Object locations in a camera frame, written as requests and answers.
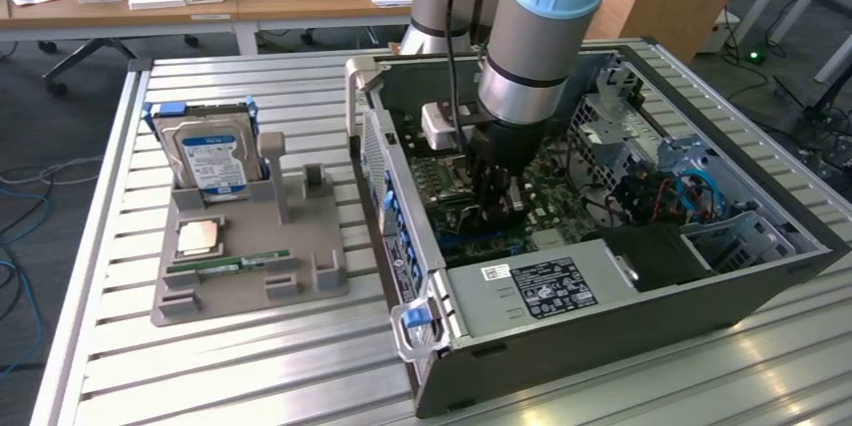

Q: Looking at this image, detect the open grey PC case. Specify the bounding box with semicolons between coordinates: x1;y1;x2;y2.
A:
343;39;852;420

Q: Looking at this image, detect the blue data wire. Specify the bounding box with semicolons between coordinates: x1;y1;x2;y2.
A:
669;170;727;223

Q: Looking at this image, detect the hard disk in blue caddy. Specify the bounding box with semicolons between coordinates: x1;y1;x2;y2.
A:
142;95;262;206

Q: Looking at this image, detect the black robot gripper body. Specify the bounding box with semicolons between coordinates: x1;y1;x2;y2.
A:
462;118;545;179

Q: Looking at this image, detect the copper-coloured CPU chip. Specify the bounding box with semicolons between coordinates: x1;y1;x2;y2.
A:
173;219;221;258

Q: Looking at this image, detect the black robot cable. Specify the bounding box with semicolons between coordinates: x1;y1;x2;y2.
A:
442;0;467;151

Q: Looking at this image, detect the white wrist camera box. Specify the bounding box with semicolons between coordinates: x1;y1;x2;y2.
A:
419;102;479;151

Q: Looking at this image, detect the blue floor cable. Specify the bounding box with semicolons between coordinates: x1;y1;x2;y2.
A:
0;185;53;377

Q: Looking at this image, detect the silver metal drive cage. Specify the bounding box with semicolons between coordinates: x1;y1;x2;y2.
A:
569;91;657;188

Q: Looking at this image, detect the CPU socket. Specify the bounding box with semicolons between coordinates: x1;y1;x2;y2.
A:
445;151;481;188

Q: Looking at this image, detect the red wire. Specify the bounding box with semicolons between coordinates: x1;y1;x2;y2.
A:
653;180;674;220

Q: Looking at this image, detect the grey plastic parts rack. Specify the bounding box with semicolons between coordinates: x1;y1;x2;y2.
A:
149;131;354;328

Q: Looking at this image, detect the green motherboard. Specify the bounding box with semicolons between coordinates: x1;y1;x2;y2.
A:
398;126;603;267

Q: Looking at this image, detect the grey power supply unit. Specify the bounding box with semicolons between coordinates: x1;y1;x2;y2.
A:
442;238;637;338

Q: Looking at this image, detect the blue expansion slot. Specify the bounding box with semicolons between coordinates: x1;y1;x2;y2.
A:
441;228;510;247

